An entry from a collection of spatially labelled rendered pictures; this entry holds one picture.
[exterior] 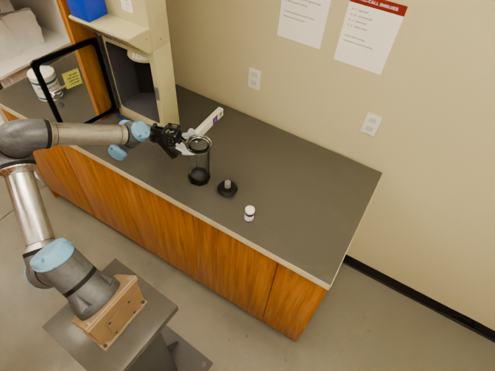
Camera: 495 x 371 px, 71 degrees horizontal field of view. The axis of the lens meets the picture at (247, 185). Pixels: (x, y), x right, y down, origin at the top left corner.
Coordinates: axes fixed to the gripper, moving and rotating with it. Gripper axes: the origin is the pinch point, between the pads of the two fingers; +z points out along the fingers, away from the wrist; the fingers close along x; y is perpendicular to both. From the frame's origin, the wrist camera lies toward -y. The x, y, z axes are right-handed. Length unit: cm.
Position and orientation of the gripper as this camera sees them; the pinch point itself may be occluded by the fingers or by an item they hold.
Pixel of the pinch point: (197, 146)
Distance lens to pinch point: 148.3
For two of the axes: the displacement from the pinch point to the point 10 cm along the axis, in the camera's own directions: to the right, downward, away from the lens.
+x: 2.7, -7.3, 6.3
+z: 9.6, 2.2, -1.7
